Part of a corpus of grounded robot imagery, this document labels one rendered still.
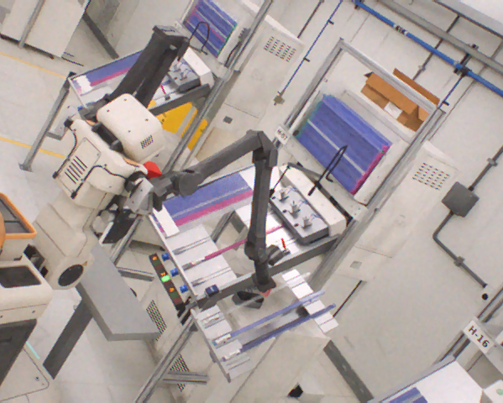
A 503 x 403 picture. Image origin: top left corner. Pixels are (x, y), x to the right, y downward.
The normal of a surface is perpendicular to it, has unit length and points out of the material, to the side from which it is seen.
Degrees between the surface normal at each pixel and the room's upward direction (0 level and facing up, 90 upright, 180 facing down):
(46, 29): 90
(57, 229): 82
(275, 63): 90
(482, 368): 90
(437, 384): 45
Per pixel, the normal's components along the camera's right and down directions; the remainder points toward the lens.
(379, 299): -0.72, -0.23
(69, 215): -0.45, -0.14
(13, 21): 0.45, 0.56
